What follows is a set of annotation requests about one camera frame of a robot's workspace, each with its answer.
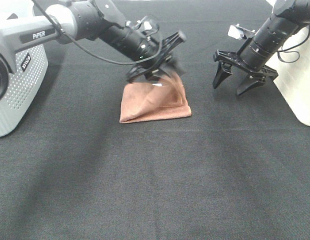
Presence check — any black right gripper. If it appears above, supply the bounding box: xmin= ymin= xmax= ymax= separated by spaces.
xmin=212 ymin=50 xmax=279 ymax=96

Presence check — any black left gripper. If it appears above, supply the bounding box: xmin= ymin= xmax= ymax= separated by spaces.
xmin=125 ymin=30 xmax=187 ymax=83

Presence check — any brown microfiber towel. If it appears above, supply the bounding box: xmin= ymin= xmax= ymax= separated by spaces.
xmin=119 ymin=73 xmax=192 ymax=124

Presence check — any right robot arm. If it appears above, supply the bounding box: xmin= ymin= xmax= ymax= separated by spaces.
xmin=212 ymin=0 xmax=310 ymax=95

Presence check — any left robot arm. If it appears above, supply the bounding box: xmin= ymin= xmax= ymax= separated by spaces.
xmin=0 ymin=0 xmax=186 ymax=100

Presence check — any white plastic bin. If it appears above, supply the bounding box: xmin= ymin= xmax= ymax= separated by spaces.
xmin=266 ymin=36 xmax=310 ymax=126

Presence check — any black table cloth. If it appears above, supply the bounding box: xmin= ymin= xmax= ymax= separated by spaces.
xmin=0 ymin=0 xmax=310 ymax=240

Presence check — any grey perforated laundry basket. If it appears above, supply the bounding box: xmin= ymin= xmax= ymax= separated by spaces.
xmin=0 ymin=4 xmax=49 ymax=139

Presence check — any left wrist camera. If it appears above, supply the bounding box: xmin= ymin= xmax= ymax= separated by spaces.
xmin=136 ymin=16 xmax=160 ymax=37

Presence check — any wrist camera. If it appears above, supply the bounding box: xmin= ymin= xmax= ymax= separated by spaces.
xmin=227 ymin=24 xmax=256 ymax=40
xmin=136 ymin=16 xmax=160 ymax=37

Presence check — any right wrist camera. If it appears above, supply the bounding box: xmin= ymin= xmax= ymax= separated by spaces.
xmin=227 ymin=24 xmax=256 ymax=40

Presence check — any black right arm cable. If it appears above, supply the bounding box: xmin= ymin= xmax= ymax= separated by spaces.
xmin=276 ymin=23 xmax=310 ymax=64

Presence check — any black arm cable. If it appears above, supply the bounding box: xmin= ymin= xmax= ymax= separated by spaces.
xmin=276 ymin=23 xmax=310 ymax=64
xmin=32 ymin=0 xmax=163 ymax=66

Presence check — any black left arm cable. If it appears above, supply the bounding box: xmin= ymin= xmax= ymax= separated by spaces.
xmin=32 ymin=0 xmax=163 ymax=66

